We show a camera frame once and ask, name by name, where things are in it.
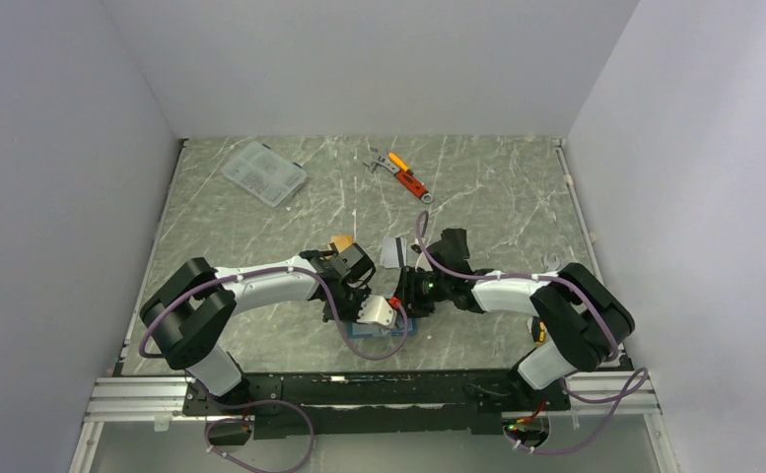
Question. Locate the clear plastic organizer box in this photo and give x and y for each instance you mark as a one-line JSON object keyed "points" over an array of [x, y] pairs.
{"points": [[265, 174]]}

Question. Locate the silver open-end wrench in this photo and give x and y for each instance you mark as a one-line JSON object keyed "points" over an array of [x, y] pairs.
{"points": [[551, 262]]}

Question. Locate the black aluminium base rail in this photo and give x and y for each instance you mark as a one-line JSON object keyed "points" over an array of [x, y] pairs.
{"points": [[289, 403]]}

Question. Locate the yellow black small tool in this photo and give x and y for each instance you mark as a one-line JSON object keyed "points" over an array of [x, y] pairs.
{"points": [[538, 332]]}

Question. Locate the red adjustable wrench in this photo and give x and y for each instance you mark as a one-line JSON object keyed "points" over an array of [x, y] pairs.
{"points": [[378, 160]]}

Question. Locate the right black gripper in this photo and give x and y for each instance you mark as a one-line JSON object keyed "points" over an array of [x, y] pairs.
{"points": [[407, 288]]}

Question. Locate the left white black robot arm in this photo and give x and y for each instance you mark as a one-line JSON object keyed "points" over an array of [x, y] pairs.
{"points": [[186, 317]]}

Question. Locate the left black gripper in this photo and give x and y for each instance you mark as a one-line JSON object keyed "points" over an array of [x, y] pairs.
{"points": [[361, 294]]}

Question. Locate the orange credit cards stack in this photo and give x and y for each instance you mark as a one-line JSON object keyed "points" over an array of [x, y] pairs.
{"points": [[339, 243]]}

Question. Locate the blue card holder wallet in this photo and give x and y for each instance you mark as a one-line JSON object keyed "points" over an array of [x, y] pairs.
{"points": [[359, 331]]}

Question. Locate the silver grey card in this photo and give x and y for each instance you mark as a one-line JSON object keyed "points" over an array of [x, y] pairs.
{"points": [[394, 252]]}

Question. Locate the black card case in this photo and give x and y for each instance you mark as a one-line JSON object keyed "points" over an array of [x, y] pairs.
{"points": [[455, 240]]}

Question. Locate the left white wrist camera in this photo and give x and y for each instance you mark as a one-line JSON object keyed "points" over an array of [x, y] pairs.
{"points": [[376, 310]]}

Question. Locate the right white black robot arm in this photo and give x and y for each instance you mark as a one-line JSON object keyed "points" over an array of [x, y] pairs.
{"points": [[584, 322]]}

